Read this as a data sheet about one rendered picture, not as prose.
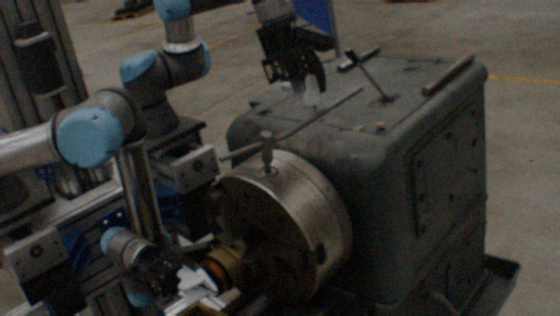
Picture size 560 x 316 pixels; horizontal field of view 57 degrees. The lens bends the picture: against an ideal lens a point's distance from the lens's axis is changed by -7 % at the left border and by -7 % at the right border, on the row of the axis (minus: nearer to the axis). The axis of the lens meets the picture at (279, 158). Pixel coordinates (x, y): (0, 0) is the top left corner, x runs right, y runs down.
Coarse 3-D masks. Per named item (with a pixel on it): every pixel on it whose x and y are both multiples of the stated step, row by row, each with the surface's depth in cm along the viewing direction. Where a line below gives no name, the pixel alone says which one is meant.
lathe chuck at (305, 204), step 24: (240, 168) 111; (288, 168) 109; (240, 192) 109; (264, 192) 104; (288, 192) 104; (312, 192) 106; (264, 216) 108; (288, 216) 102; (312, 216) 104; (336, 216) 107; (240, 240) 118; (288, 240) 106; (312, 240) 102; (336, 240) 107; (336, 264) 110; (264, 288) 120; (288, 288) 114; (312, 288) 108
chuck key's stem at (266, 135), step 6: (264, 132) 104; (270, 132) 104; (264, 138) 103; (270, 138) 103; (264, 144) 103; (270, 144) 104; (264, 150) 104; (270, 150) 104; (264, 156) 105; (270, 156) 105; (264, 162) 106; (270, 162) 106; (270, 168) 107
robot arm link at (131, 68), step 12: (132, 60) 152; (144, 60) 149; (156, 60) 153; (120, 72) 152; (132, 72) 149; (144, 72) 150; (156, 72) 152; (168, 72) 154; (132, 84) 151; (144, 84) 151; (156, 84) 153; (168, 84) 156; (144, 96) 152; (156, 96) 154
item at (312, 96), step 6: (306, 78) 106; (312, 78) 107; (306, 84) 106; (312, 84) 107; (306, 90) 106; (312, 90) 107; (318, 90) 107; (306, 96) 106; (312, 96) 107; (318, 96) 108; (324, 96) 108; (306, 102) 106; (312, 102) 107; (318, 102) 108; (324, 102) 109; (318, 108) 110
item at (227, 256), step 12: (216, 252) 106; (228, 252) 105; (240, 252) 107; (204, 264) 104; (216, 264) 104; (228, 264) 104; (240, 264) 105; (216, 276) 102; (228, 276) 104; (240, 276) 105; (228, 288) 106
